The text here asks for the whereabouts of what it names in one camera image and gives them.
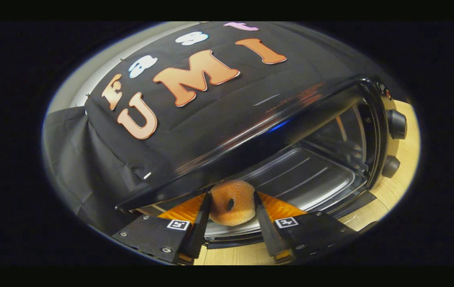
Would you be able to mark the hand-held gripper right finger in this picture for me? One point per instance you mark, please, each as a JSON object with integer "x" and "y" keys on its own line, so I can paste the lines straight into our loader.
{"x": 266, "y": 229}

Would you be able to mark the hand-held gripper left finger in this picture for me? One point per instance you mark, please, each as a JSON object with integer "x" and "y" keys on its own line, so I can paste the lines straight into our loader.
{"x": 201, "y": 227}

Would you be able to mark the brown donut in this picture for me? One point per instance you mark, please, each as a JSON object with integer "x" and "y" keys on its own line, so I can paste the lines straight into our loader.
{"x": 219, "y": 203}

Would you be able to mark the black toaster oven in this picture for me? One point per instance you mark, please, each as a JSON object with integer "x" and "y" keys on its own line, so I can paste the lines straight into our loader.
{"x": 251, "y": 131}

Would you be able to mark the metal baking tray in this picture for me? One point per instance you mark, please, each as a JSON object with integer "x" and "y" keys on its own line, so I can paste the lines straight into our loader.
{"x": 302, "y": 175}

